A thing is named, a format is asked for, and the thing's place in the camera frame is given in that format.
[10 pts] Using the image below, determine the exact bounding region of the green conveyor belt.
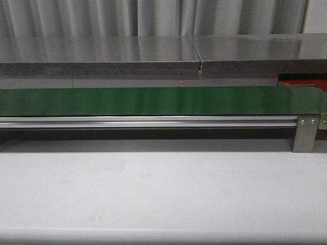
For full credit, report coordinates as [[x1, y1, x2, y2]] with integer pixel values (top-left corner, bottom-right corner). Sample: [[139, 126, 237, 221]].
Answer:
[[1, 86, 326, 116]]

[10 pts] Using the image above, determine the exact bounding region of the grey stone counter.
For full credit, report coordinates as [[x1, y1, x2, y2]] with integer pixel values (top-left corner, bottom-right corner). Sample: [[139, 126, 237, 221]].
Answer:
[[1, 34, 326, 89]]

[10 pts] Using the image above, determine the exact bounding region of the red plastic bin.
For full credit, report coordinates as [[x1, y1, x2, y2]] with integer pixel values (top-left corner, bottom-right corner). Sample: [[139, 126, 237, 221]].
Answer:
[[280, 79, 327, 91]]

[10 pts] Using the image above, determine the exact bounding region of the grey pleated curtain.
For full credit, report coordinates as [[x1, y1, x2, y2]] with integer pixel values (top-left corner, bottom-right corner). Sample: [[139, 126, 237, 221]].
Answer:
[[1, 1, 307, 37]]

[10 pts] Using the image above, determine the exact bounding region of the steel conveyor support bracket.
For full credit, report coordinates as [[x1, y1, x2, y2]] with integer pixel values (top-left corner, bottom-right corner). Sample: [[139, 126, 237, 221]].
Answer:
[[292, 115, 320, 153]]

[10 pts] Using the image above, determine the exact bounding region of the aluminium conveyor frame rail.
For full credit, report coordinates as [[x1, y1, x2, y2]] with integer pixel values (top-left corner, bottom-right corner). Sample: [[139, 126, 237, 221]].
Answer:
[[1, 115, 298, 130]]

